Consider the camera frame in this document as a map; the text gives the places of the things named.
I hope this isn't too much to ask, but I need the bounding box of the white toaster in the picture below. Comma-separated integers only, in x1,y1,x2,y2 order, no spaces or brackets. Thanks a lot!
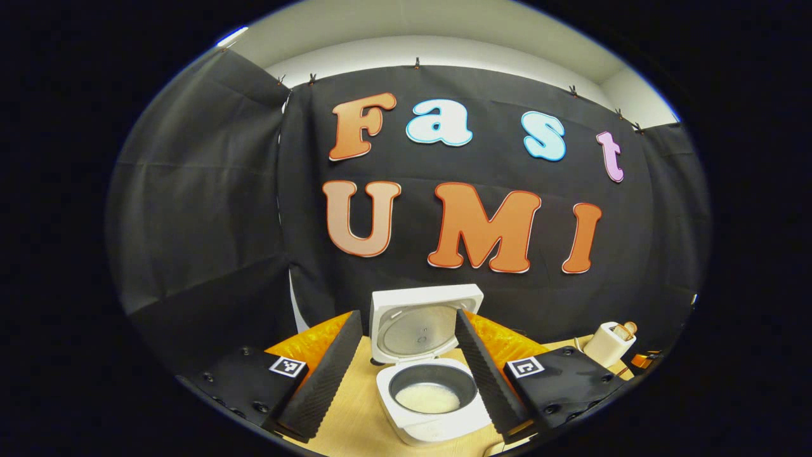
584,321,637,369

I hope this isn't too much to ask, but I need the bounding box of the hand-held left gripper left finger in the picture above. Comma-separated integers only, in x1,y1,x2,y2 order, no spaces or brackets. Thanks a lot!
178,310,364,444

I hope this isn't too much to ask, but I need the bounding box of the white rice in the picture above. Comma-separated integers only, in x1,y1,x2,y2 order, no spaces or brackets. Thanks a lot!
395,383,462,414

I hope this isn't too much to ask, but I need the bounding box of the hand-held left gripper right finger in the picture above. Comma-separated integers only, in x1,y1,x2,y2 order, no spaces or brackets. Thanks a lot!
454,308,632,445

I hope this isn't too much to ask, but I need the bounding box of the white rice cooker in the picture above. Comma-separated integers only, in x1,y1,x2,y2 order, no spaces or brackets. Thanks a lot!
369,284,492,445

